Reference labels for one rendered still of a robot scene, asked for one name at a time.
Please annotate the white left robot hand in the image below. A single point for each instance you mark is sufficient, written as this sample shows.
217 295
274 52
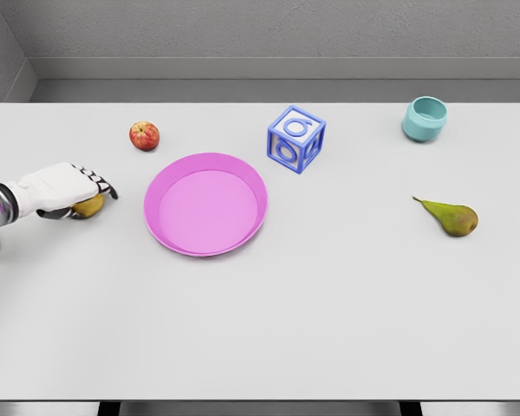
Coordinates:
56 186

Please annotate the yellow lemon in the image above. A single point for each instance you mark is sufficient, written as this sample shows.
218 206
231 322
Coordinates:
91 208

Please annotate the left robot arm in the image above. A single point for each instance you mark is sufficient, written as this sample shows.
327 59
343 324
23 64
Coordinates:
0 203

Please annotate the pink round plate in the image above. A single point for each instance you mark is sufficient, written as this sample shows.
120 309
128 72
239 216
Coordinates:
206 208

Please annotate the red apple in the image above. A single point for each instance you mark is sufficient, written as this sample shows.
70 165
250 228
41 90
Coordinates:
144 136

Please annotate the blue letter block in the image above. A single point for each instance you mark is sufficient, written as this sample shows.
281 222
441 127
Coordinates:
295 139

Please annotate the teal cup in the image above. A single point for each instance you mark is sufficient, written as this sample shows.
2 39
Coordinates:
424 120

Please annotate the green pear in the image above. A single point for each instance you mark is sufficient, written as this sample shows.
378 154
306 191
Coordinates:
453 217

